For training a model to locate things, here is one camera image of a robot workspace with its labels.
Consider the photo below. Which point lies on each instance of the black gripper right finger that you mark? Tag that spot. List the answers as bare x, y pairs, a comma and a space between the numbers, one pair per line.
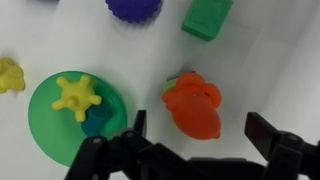
290, 156

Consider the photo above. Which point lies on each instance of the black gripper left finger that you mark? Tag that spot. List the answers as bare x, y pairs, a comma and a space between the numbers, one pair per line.
110, 160

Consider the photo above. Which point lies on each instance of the yellow spiky star toy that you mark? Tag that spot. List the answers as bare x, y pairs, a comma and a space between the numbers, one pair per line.
76, 97

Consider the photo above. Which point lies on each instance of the green translucent bowl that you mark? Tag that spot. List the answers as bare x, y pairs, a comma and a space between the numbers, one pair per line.
50, 130

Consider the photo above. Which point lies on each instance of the green cube block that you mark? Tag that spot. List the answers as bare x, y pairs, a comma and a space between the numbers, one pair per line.
206, 16

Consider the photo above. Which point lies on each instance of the purple ridged ball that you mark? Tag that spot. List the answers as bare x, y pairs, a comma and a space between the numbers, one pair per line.
133, 10

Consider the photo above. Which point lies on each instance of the yellow animal toy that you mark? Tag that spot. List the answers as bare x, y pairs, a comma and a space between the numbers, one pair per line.
10, 76

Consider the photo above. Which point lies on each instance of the orange figure toy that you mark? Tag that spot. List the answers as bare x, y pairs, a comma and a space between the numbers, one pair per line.
195, 110

